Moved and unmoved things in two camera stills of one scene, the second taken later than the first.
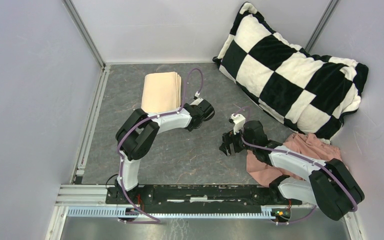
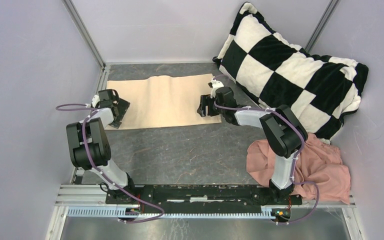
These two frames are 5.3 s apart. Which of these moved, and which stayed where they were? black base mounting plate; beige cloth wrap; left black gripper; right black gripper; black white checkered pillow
Moved: left black gripper; beige cloth wrap; right black gripper
Stayed: black base mounting plate; black white checkered pillow
